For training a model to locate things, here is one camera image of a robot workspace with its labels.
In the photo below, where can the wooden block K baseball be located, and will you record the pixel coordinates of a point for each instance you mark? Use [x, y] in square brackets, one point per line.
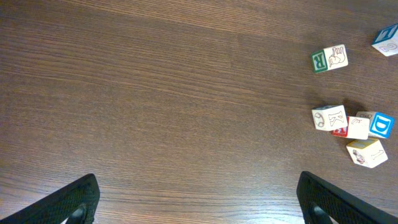
[329, 117]

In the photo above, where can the wooden block apple red letter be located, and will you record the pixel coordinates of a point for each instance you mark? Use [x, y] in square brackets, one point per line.
[357, 128]

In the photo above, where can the green R wooden block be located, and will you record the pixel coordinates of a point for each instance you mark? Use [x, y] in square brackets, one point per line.
[329, 58]

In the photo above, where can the wooden block number 1 car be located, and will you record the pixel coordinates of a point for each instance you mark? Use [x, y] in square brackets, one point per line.
[367, 152]

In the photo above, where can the wooden block number 2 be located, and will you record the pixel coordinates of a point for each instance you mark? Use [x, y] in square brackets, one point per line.
[386, 41]

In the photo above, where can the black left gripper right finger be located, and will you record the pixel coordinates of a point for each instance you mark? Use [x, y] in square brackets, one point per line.
[323, 202]

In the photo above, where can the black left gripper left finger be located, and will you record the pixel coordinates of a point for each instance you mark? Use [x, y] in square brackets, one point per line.
[74, 203]

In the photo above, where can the blue D wooden block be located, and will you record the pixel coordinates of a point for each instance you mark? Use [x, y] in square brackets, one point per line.
[381, 124]

